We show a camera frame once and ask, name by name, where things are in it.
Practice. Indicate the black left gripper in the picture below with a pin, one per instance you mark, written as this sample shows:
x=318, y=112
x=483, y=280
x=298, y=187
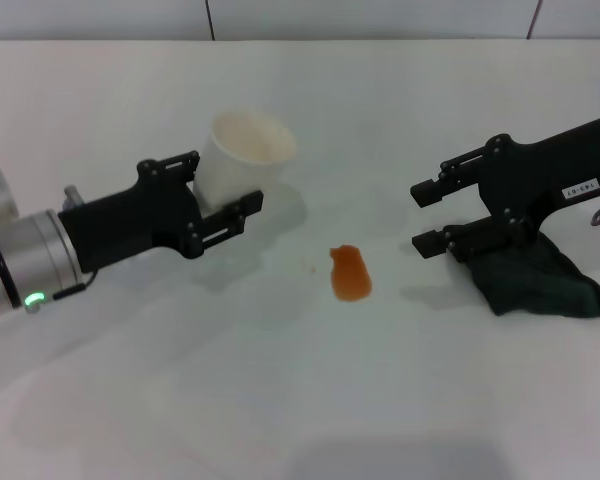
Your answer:
x=130, y=225

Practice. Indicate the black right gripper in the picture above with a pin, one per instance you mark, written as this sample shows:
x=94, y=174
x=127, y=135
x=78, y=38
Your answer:
x=535, y=175

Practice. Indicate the white paper cup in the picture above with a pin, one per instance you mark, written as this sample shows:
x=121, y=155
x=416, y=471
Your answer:
x=240, y=165

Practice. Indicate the dark blue rag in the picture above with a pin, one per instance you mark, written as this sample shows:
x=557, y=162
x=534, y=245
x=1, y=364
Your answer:
x=540, y=285

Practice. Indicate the brown water stain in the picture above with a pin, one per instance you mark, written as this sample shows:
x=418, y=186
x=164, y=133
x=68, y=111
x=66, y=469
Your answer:
x=351, y=275

